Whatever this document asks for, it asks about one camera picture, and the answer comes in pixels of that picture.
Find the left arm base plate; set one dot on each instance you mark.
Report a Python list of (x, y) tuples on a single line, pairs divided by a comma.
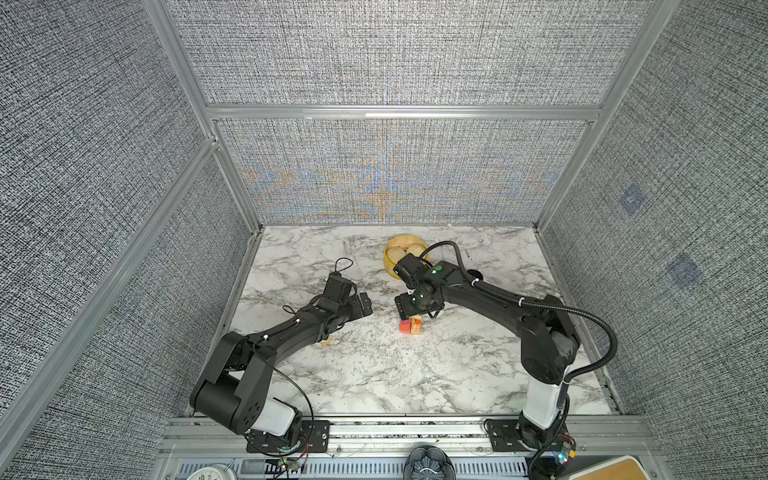
[(311, 436)]

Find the plain natural wood block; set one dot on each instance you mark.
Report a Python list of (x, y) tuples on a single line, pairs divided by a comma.
[(415, 326)]

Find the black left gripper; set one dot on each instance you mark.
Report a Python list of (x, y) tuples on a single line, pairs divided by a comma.
[(357, 310)]

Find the wooden board corner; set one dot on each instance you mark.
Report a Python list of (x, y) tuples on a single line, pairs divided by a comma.
[(620, 468)]

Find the aluminium front rail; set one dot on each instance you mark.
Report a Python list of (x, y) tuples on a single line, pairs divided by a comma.
[(358, 435)]

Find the right steamed bun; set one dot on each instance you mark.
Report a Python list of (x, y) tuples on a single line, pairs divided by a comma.
[(416, 249)]

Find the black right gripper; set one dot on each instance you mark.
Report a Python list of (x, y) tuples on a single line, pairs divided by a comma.
[(403, 308)]

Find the yellow bamboo steamer basket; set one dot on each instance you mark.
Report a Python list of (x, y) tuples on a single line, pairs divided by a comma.
[(395, 250)]

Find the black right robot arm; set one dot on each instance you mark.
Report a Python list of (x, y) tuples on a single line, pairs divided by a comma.
[(548, 338)]

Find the white clock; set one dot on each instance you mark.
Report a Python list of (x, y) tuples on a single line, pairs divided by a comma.
[(213, 472)]

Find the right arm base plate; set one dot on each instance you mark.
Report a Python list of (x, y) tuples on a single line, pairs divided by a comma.
[(505, 436)]

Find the black round knob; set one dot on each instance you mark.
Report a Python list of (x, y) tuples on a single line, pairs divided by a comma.
[(428, 463)]

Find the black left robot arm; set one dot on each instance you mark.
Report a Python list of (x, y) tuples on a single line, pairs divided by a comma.
[(233, 386)]

